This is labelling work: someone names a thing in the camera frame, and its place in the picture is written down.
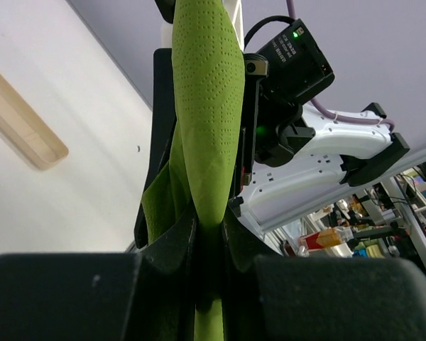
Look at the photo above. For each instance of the beige utensil tray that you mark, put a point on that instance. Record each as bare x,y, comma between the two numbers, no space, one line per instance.
21,125

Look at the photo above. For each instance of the green paper napkin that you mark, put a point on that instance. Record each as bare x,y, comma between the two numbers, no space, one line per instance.
209,79

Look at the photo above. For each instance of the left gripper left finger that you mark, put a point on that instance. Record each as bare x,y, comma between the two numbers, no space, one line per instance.
165,305

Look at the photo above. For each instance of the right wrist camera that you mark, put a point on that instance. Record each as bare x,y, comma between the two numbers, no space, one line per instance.
232,7

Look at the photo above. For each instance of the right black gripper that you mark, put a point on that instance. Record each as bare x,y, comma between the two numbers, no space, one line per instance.
270,106

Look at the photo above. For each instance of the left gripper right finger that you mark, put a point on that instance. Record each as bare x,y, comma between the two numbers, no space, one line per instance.
245,313

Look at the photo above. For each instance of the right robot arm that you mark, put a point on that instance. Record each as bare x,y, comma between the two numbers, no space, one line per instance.
336,147

